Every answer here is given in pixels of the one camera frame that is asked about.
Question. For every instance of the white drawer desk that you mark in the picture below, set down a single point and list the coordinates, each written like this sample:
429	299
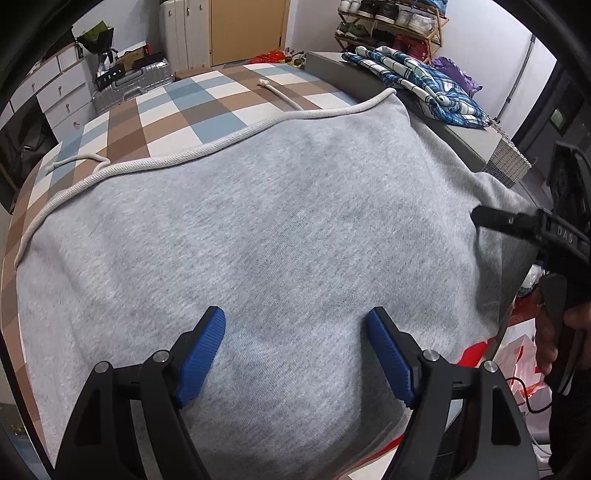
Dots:
63	89

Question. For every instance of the blue white plaid garment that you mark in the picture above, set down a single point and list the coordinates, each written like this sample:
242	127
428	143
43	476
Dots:
439	96

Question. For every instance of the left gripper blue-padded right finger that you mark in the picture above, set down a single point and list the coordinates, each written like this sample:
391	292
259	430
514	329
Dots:
465	421

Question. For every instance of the orange red bag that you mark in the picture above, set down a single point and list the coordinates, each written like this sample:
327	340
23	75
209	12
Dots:
275	56

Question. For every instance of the wooden door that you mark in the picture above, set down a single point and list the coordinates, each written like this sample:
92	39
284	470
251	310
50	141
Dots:
243	29

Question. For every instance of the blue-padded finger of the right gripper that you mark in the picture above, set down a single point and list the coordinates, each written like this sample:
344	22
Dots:
518	225

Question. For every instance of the grey printed hoodie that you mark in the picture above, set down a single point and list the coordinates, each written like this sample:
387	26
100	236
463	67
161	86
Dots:
296	232

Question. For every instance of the silver aluminium suitcase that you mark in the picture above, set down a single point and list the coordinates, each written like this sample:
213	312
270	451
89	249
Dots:
133	84

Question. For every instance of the wooden shoe rack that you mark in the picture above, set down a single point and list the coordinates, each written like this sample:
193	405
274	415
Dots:
413	27

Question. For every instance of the purple bag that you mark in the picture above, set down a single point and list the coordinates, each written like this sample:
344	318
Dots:
454	72

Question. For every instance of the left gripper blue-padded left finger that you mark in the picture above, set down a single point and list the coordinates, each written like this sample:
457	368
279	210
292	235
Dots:
99	441

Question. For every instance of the checkered bed sheet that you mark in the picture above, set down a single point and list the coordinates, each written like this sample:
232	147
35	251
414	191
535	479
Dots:
188	112

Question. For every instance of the white tall cabinet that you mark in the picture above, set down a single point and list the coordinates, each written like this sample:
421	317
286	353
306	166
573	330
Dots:
185	36

